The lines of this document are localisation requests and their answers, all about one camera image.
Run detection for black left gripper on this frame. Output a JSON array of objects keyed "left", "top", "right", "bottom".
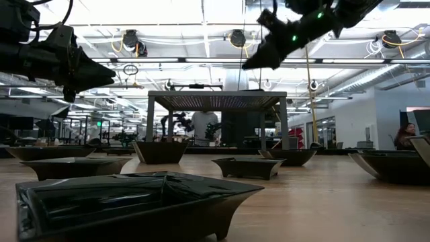
[{"left": 45, "top": 43, "right": 117, "bottom": 104}]

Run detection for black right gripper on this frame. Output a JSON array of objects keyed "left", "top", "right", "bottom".
[{"left": 241, "top": 8, "right": 298, "bottom": 71}]

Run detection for black mini square plate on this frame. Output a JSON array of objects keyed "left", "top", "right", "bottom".
[
  {"left": 5, "top": 145, "right": 97, "bottom": 162},
  {"left": 101, "top": 147, "right": 137, "bottom": 157}
]

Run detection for black shallow square plate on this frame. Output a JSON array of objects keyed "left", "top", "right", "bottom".
[{"left": 19, "top": 157, "right": 132, "bottom": 182}]

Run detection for black round bowl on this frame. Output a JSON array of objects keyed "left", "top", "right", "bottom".
[{"left": 257, "top": 149, "right": 318, "bottom": 167}]

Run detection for black deep square bowl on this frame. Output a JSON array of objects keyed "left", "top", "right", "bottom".
[{"left": 132, "top": 140, "right": 190, "bottom": 165}]

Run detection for black stepped square plate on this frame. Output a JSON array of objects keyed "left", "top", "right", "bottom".
[{"left": 211, "top": 157, "right": 287, "bottom": 181}]

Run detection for black flared square plate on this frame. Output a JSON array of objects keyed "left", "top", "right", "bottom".
[{"left": 15, "top": 171, "right": 265, "bottom": 242}]

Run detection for long ceiling light strip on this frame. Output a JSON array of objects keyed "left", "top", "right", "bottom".
[{"left": 90, "top": 57, "right": 430, "bottom": 65}]

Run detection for grey perforated metal riser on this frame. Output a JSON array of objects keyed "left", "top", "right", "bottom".
[{"left": 144, "top": 89, "right": 290, "bottom": 152}]

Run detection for red storage bins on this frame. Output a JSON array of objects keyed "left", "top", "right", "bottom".
[{"left": 288, "top": 126, "right": 305, "bottom": 149}]

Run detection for black monitor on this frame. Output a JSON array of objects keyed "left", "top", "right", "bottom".
[{"left": 8, "top": 116, "right": 34, "bottom": 131}]

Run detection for person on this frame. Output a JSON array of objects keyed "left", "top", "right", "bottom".
[
  {"left": 191, "top": 110, "right": 221, "bottom": 148},
  {"left": 394, "top": 122, "right": 417, "bottom": 151}
]

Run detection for black hanging cable loop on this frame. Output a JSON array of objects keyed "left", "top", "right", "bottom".
[{"left": 122, "top": 63, "right": 140, "bottom": 77}]

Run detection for black ceiling cable reel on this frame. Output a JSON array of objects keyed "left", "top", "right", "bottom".
[
  {"left": 382, "top": 30, "right": 403, "bottom": 50},
  {"left": 122, "top": 29, "right": 148, "bottom": 58},
  {"left": 229, "top": 29, "right": 247, "bottom": 48}
]

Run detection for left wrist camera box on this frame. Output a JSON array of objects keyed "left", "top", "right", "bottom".
[{"left": 44, "top": 25, "right": 75, "bottom": 50}]

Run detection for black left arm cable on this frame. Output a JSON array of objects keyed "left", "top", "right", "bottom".
[{"left": 28, "top": 0, "right": 75, "bottom": 33}]

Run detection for yellow hanging cable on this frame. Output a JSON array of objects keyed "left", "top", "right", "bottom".
[{"left": 304, "top": 45, "right": 319, "bottom": 144}]

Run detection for silver ventilation duct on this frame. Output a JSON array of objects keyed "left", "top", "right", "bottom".
[{"left": 331, "top": 42, "right": 430, "bottom": 97}]

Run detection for black aluminium table frame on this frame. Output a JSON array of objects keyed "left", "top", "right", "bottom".
[{"left": 183, "top": 147, "right": 421, "bottom": 156}]

